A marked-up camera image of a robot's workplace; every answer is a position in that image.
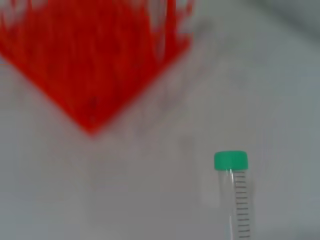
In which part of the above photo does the green-capped graduated test tube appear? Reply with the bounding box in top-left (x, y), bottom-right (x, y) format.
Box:
top-left (213, 150), bottom-right (252, 240)

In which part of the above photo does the orange test tube rack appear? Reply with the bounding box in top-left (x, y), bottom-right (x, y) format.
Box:
top-left (0, 0), bottom-right (196, 138)

